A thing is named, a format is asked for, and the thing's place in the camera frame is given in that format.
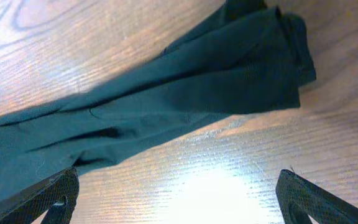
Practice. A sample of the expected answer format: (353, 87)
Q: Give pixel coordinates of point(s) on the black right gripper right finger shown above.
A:
(301, 201)

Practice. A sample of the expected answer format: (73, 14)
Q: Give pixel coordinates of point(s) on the black leggings red waistband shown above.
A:
(245, 58)

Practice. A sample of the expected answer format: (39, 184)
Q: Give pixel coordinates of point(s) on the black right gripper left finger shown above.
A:
(55, 197)

